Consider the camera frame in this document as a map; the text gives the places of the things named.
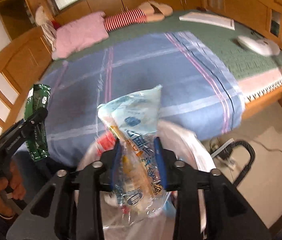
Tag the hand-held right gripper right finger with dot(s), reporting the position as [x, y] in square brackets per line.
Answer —
[159, 160]

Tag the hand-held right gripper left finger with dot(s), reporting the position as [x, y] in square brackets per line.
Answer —
[117, 160]

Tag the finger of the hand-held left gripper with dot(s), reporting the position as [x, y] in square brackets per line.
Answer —
[34, 121]

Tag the green packet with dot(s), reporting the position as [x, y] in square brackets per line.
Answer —
[38, 97]

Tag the white bag-lined trash bin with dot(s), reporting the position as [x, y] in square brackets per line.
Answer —
[201, 155]

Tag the clear blue-printed plastic bag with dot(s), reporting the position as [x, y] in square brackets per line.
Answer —
[136, 112]

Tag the person's left hand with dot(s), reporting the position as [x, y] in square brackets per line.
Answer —
[0, 197]

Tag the blue plaid blanket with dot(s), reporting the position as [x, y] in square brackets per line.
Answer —
[156, 62]

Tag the pink pillow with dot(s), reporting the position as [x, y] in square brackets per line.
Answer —
[80, 35]

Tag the pink patterned bed sheet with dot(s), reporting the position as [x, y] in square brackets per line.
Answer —
[258, 82]

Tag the green mattress cover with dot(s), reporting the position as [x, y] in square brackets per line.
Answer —
[246, 65]

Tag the striped plush doll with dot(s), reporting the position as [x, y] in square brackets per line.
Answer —
[123, 20]

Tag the white tray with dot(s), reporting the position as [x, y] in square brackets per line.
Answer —
[206, 18]

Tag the white oval device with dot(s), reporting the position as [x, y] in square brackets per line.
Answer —
[258, 45]

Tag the wooden bunk bed frame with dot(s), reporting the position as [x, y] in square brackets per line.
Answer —
[18, 62]

